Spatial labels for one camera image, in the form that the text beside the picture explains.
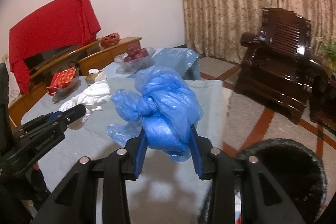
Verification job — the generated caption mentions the red snack packet dish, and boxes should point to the red snack packet dish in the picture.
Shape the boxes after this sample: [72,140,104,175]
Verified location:
[47,67,79,103]

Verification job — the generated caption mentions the potted green plant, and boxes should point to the potted green plant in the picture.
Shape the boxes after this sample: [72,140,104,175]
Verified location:
[315,34,336,72]

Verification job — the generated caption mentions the black lined trash bin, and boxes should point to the black lined trash bin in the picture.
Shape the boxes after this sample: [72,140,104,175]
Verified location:
[198,139,335,223]

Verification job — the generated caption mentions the red apples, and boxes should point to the red apples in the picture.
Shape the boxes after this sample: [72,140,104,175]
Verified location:
[124,44,149,63]

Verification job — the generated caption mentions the white tissue box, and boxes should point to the white tissue box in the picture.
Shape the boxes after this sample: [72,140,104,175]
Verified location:
[85,68,107,85]

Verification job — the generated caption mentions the wooden TV cabinet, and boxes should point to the wooden TV cabinet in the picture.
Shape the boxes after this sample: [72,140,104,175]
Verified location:
[9,37,141,129]

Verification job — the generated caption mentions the glass fruit bowl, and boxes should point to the glass fruit bowl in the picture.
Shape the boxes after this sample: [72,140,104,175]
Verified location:
[114,47,156,74]

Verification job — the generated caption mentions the white cloth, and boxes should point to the white cloth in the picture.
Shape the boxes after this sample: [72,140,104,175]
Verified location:
[59,79,111,124]

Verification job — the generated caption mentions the blue side table cover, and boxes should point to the blue side table cover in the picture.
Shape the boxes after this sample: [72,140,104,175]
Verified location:
[101,47,202,81]

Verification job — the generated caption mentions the dark wooden side table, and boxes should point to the dark wooden side table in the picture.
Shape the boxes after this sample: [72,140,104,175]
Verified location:
[309,67,335,135]

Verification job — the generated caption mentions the dark wooden armchair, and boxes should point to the dark wooden armchair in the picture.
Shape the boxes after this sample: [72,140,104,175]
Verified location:
[235,8,323,124]

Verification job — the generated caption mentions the red cloth over television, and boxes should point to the red cloth over television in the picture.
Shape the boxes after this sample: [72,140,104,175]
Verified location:
[9,0,101,94]

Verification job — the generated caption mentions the blue plastic bag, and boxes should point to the blue plastic bag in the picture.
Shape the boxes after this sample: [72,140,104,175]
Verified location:
[106,65,203,162]

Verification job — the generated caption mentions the red basket ornament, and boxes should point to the red basket ornament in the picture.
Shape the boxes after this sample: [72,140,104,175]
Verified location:
[100,32,120,48]

